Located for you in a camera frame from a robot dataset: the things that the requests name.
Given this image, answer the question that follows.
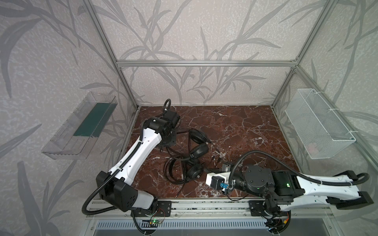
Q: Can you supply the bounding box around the small headphones black cable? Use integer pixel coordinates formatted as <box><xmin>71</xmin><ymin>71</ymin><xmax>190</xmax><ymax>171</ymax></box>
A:
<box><xmin>174</xmin><ymin>154</ymin><xmax>249</xmax><ymax>203</ymax></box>

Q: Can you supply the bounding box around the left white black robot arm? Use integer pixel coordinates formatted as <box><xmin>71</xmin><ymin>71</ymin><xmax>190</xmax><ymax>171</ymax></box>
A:
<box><xmin>82</xmin><ymin>99</ymin><xmax>180</xmax><ymax>215</ymax></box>

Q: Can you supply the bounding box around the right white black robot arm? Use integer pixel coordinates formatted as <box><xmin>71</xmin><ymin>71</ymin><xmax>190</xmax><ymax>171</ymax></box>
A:
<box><xmin>206</xmin><ymin>150</ymin><xmax>374</xmax><ymax>216</ymax></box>

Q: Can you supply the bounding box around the green lit circuit board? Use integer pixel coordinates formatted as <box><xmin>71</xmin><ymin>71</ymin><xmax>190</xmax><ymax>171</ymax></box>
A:
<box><xmin>149</xmin><ymin>219</ymin><xmax>163</xmax><ymax>227</ymax></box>

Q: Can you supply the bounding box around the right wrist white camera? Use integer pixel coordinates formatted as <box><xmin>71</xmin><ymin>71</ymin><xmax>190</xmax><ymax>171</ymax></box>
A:
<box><xmin>205</xmin><ymin>172</ymin><xmax>233</xmax><ymax>195</ymax></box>

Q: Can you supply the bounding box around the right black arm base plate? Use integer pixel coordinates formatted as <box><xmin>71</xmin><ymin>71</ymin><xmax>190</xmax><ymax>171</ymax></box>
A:
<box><xmin>248</xmin><ymin>199</ymin><xmax>291</xmax><ymax>219</ymax></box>

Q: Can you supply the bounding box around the aluminium front rail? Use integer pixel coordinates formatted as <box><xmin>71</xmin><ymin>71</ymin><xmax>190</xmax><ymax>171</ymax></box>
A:
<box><xmin>87</xmin><ymin>198</ymin><xmax>335</xmax><ymax>219</ymax></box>

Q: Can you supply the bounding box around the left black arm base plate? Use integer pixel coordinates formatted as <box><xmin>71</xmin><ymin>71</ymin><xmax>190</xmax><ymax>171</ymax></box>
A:
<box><xmin>132</xmin><ymin>200</ymin><xmax>172</xmax><ymax>217</ymax></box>

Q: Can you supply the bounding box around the aluminium frame crossbar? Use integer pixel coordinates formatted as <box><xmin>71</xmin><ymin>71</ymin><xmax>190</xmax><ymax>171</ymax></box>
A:
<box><xmin>116</xmin><ymin>60</ymin><xmax>297</xmax><ymax>68</ymax></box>

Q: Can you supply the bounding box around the clear plastic wall tray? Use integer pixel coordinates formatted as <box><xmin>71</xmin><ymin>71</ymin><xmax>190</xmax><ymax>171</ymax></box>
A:
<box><xmin>41</xmin><ymin>92</ymin><xmax>118</xmax><ymax>160</ymax></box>

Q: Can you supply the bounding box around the white wire mesh basket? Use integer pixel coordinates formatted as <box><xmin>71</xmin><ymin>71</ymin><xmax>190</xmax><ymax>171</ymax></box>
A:
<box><xmin>285</xmin><ymin>88</ymin><xmax>356</xmax><ymax>159</ymax></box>

